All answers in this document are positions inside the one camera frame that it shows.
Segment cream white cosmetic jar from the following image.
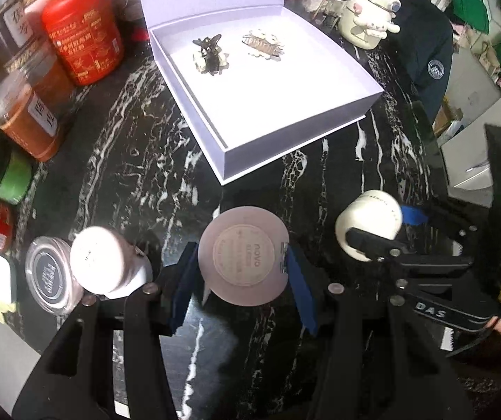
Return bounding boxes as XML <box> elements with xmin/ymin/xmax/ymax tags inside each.
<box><xmin>335</xmin><ymin>190</ymin><xmax>403</xmax><ymax>262</ymax></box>

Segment pink cosmetic jar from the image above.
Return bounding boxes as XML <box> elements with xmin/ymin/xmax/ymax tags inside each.
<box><xmin>198</xmin><ymin>206</ymin><xmax>289</xmax><ymax>307</ymax></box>

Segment pale blue white jar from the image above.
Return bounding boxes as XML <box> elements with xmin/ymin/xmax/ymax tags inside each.
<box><xmin>70</xmin><ymin>226</ymin><xmax>153</xmax><ymax>300</ymax></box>

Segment bear charm hair clip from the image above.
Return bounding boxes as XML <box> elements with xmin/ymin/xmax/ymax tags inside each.
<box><xmin>242</xmin><ymin>32</ymin><xmax>284</xmax><ymax>61</ymax></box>

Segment dark bow hair clip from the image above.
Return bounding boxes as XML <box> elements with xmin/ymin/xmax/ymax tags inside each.
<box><xmin>193</xmin><ymin>34</ymin><xmax>229</xmax><ymax>76</ymax></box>

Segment dark navy cap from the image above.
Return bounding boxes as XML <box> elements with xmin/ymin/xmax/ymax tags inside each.
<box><xmin>389</xmin><ymin>0</ymin><xmax>453</xmax><ymax>121</ymax></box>

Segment lower green jar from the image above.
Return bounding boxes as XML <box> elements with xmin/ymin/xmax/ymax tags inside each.
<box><xmin>0</xmin><ymin>150</ymin><xmax>33</xmax><ymax>205</ymax></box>

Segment cinnamoroll white mug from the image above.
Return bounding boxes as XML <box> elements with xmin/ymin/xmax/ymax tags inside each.
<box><xmin>338</xmin><ymin>0</ymin><xmax>401</xmax><ymax>50</ymax></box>

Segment white open gift box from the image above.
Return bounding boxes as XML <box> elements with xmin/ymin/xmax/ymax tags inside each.
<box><xmin>141</xmin><ymin>0</ymin><xmax>382</xmax><ymax>184</ymax></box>

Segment clear glass with spoon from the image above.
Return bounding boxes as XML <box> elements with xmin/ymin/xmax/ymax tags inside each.
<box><xmin>301</xmin><ymin>0</ymin><xmax>348</xmax><ymax>30</ymax></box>

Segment orange powder plastic jar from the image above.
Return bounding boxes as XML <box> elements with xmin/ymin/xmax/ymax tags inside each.
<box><xmin>0</xmin><ymin>69</ymin><xmax>65</xmax><ymax>163</ymax></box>

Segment red tea tin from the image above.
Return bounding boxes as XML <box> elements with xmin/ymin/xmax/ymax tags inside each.
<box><xmin>41</xmin><ymin>0</ymin><xmax>124</xmax><ymax>86</ymax></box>

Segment dark herb jar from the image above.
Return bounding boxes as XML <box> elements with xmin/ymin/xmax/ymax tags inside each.
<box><xmin>0</xmin><ymin>0</ymin><xmax>41</xmax><ymax>72</ymax></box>

